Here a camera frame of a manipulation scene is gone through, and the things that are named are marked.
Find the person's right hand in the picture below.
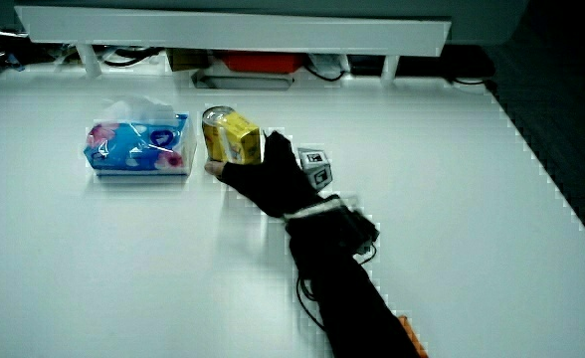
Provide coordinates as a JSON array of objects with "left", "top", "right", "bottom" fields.
[{"left": 204, "top": 130, "right": 342, "bottom": 220}]

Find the yellow ice redtea carton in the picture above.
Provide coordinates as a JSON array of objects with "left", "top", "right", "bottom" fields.
[{"left": 218, "top": 110, "right": 264, "bottom": 166}]

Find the person's right forearm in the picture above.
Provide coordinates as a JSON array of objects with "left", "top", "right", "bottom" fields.
[{"left": 284, "top": 197, "right": 422, "bottom": 358}]

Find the yellow drink can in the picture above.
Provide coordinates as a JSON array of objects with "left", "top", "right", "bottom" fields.
[{"left": 201, "top": 104, "right": 236, "bottom": 164}]

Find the grey flat tray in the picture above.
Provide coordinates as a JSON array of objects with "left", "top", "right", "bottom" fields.
[{"left": 191, "top": 69, "right": 295, "bottom": 91}]

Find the red box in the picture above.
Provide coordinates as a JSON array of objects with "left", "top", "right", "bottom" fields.
[{"left": 221, "top": 51, "right": 305, "bottom": 76}]

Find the white plastic bag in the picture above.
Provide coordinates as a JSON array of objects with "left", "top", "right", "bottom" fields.
[{"left": 306, "top": 53, "right": 351, "bottom": 77}]

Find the blue floral tissue pack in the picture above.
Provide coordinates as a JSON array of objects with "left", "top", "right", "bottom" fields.
[{"left": 83, "top": 94, "right": 197, "bottom": 177}]

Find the brown cardboard box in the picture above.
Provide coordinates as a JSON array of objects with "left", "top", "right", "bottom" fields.
[{"left": 166, "top": 48, "right": 211, "bottom": 72}]

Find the white raised shelf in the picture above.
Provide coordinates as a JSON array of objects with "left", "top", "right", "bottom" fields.
[{"left": 14, "top": 5, "right": 453, "bottom": 81}]

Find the black glove cable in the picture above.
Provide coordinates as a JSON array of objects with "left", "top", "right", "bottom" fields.
[{"left": 294, "top": 274, "right": 326, "bottom": 331}]

